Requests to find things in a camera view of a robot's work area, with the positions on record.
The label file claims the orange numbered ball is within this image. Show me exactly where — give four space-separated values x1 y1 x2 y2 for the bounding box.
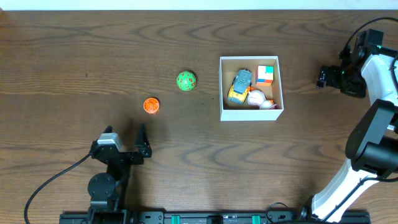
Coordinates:
143 97 160 114

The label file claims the colourful puzzle cube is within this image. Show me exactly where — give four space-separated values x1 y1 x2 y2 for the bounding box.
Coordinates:
256 65 274 86

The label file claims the pink white toy figure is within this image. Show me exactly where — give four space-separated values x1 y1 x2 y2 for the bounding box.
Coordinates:
247 87 277 110

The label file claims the green numbered ball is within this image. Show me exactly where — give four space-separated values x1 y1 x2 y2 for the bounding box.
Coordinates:
176 71 197 91

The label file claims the yellow grey toy truck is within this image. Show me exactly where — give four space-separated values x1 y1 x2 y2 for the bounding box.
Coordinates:
228 69 252 105

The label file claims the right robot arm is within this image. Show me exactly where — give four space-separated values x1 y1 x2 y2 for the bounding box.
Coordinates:
297 29 397 223

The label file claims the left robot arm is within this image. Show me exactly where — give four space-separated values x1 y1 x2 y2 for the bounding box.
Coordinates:
88 125 152 212

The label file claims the white cardboard box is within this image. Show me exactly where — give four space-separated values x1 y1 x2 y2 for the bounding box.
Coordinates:
219 56 284 121

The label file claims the left black cable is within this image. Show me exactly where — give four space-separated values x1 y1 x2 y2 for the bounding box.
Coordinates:
23 153 94 224

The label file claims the black cable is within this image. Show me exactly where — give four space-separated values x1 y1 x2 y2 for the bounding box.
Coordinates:
338 17 398 82
23 153 94 224

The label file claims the right black cable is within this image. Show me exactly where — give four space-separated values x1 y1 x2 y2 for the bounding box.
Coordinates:
338 17 398 82

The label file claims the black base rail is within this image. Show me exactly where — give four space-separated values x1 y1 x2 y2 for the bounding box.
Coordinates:
58 210 373 224

